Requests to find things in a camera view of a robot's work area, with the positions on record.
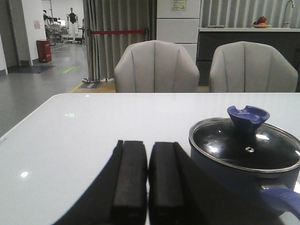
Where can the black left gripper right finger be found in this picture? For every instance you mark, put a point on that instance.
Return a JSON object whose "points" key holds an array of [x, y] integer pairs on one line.
{"points": [[180, 194]]}

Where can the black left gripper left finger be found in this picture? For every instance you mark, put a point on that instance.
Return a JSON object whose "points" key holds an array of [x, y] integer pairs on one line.
{"points": [[118, 195]]}

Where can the dark blue saucepan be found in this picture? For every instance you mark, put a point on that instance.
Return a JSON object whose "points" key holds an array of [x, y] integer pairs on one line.
{"points": [[272, 190]]}

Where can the glass lid with blue knob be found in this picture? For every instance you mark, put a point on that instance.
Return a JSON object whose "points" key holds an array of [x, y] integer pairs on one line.
{"points": [[244, 141]]}

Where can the left beige upholstered chair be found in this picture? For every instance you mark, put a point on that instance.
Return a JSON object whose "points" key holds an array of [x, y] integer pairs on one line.
{"points": [[156, 67]]}

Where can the beige upholstered chair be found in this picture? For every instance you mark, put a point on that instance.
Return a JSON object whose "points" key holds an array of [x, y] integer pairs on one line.
{"points": [[156, 67], [243, 66]]}

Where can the right beige upholstered chair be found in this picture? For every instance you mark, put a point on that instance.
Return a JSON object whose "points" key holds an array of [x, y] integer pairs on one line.
{"points": [[243, 66]]}

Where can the grey curtain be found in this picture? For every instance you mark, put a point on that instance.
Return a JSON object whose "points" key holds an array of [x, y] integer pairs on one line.
{"points": [[104, 51]]}

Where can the dark floor mat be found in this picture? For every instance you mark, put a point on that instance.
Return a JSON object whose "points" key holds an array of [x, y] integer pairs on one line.
{"points": [[29, 69]]}

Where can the red barrier belt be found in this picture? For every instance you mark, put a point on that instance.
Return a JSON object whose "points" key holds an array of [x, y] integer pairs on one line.
{"points": [[111, 32]]}

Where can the red trash bin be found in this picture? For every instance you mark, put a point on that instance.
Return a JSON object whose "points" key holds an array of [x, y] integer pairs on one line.
{"points": [[44, 51]]}

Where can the white cabinet column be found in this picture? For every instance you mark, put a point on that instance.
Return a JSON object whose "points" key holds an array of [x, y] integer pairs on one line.
{"points": [[178, 22]]}

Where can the fruit plate on counter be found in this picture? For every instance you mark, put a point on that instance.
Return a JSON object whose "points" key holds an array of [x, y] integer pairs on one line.
{"points": [[261, 22]]}

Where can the chrome faucet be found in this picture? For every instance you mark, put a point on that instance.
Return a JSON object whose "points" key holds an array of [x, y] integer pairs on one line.
{"points": [[289, 6]]}

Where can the barrier post base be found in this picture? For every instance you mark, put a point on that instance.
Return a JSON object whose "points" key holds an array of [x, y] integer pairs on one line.
{"points": [[87, 80]]}

